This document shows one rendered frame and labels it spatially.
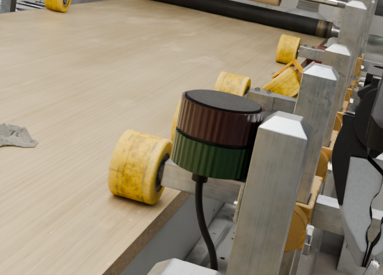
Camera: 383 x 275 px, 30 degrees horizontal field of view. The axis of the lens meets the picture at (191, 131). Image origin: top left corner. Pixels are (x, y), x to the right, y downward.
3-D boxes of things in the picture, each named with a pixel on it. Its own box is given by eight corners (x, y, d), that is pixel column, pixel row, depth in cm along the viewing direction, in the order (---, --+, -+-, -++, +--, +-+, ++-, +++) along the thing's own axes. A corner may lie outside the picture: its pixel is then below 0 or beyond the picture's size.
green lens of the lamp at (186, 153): (257, 163, 54) (264, 136, 54) (242, 186, 49) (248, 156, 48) (183, 143, 56) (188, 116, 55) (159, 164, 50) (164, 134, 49)
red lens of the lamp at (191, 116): (265, 132, 54) (271, 104, 53) (249, 152, 48) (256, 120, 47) (189, 113, 55) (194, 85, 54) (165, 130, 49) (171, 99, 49)
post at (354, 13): (304, 258, 133) (369, 3, 120) (301, 266, 130) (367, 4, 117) (285, 253, 134) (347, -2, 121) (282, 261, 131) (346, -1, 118)
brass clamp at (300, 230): (318, 217, 86) (328, 178, 85) (305, 260, 74) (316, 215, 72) (268, 203, 88) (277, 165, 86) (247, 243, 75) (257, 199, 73)
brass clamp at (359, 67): (362, 71, 203) (367, 54, 202) (360, 78, 191) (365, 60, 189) (341, 66, 205) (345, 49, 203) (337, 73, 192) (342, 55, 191)
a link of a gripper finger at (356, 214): (365, 245, 61) (393, 144, 59) (362, 273, 56) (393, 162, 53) (329, 234, 62) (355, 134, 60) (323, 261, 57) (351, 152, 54)
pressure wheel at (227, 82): (237, 111, 127) (241, 125, 135) (249, 71, 129) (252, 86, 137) (206, 104, 128) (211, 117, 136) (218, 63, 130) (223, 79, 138)
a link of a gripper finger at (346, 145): (381, 209, 56) (410, 104, 54) (380, 217, 55) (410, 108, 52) (322, 193, 57) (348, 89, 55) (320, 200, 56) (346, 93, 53)
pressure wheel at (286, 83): (280, 103, 160) (309, 83, 157) (274, 110, 152) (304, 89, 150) (264, 82, 160) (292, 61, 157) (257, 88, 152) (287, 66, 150)
